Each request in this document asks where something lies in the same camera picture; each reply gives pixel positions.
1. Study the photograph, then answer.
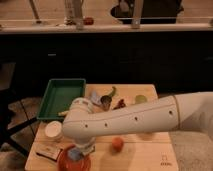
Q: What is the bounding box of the blue sponge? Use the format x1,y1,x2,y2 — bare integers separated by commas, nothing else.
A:
68,148,83,161

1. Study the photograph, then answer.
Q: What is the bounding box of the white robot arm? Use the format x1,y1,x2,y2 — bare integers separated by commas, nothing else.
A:
62,92,213,155

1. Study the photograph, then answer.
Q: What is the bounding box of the orange red bowl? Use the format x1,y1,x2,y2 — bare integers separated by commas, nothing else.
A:
57,145,91,171

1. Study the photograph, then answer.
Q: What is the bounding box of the green chili pepper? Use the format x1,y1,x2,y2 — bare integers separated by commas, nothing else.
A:
108,86,117,98

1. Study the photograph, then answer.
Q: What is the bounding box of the steel measuring cup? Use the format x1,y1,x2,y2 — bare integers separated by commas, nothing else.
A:
100,95,112,111

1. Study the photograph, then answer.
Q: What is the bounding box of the bunch of dark grapes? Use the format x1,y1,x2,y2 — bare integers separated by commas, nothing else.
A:
113,99,126,110

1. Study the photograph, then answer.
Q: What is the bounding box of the light green cup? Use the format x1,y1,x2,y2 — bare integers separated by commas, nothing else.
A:
135,95,147,104

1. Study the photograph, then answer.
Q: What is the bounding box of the green plastic tray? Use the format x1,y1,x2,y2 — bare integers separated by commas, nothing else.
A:
37,78,86,122

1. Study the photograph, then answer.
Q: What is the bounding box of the yellow corn cob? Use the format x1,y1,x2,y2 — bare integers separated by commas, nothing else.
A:
58,111,69,117

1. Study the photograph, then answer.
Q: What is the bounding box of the orange ball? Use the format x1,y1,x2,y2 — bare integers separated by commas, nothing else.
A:
112,137,124,152

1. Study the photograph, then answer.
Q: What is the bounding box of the red object on counter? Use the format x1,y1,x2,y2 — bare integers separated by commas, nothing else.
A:
83,17,94,25

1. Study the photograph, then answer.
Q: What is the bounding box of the white round container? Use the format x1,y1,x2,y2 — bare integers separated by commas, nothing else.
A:
45,121,63,141

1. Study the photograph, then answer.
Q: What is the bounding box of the wooden block eraser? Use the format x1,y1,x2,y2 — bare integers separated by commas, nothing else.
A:
35,144,62,161

